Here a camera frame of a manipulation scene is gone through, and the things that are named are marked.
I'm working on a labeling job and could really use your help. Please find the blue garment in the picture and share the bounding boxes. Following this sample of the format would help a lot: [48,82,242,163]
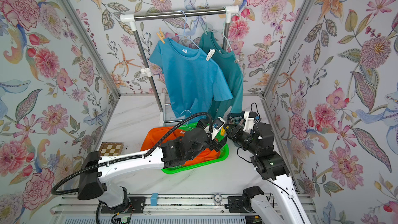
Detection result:
[150,38,233,118]

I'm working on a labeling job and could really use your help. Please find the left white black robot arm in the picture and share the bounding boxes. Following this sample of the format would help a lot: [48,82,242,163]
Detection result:
[51,112,226,209]

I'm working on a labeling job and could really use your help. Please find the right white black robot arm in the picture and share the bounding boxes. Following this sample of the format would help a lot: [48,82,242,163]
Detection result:
[227,111,310,224]

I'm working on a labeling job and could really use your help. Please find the light blue wire hanger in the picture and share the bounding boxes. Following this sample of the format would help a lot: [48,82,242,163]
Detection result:
[178,10,200,49]

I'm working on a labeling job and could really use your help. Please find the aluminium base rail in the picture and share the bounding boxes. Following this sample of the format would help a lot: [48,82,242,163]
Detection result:
[49,193,318,224]

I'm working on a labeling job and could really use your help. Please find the orange garment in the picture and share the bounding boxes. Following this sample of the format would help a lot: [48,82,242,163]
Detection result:
[141,127,220,167]

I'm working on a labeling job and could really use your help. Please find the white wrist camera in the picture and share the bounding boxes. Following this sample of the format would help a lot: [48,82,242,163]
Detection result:
[243,112,260,133]
[209,117,226,140]

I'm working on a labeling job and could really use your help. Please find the teal embroidered t-shirt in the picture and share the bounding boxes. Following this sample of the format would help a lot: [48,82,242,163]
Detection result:
[199,32,244,118]

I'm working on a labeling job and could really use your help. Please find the wooden chessboard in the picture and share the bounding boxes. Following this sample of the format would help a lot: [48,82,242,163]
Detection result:
[98,142,123,157]

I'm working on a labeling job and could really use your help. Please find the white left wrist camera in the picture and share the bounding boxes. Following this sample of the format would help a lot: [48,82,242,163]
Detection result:
[209,117,226,140]

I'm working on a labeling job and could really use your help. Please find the metal clothes rack white joints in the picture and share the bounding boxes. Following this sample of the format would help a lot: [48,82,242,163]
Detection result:
[120,6,239,118]

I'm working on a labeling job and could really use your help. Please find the bright green plastic tray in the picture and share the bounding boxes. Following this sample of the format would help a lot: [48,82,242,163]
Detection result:
[162,123,229,174]

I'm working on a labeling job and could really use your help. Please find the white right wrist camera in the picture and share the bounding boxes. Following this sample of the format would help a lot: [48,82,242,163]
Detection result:
[243,112,260,133]

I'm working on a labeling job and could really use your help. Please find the dark teal clothespin bin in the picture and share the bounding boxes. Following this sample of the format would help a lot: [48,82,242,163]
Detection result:
[227,112,246,126]

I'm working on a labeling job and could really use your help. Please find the beige yellow clothespin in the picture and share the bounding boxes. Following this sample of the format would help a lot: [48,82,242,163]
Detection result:
[157,28,165,44]

